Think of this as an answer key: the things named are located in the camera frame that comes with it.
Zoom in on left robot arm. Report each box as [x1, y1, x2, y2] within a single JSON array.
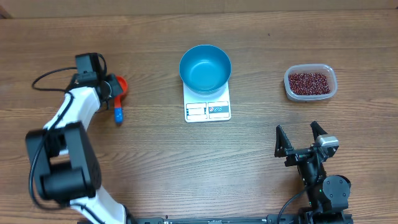
[[25, 72, 136, 223]]

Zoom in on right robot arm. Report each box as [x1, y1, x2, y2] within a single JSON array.
[[274, 121, 353, 224]]

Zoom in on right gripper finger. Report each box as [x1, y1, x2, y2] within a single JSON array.
[[274, 125, 294, 157], [310, 121, 327, 141]]

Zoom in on clear plastic container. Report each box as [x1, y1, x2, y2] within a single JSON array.
[[284, 63, 338, 102]]

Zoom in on blue bowl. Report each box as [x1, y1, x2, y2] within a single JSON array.
[[178, 44, 233, 95]]

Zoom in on red adzuki beans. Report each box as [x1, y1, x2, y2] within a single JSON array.
[[288, 73, 331, 95]]

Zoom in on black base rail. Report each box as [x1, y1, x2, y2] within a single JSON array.
[[127, 214, 354, 224]]

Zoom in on red scoop blue handle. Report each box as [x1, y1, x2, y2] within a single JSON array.
[[114, 76, 128, 124]]

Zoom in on white digital kitchen scale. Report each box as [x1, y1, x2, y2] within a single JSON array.
[[183, 83, 231, 123]]

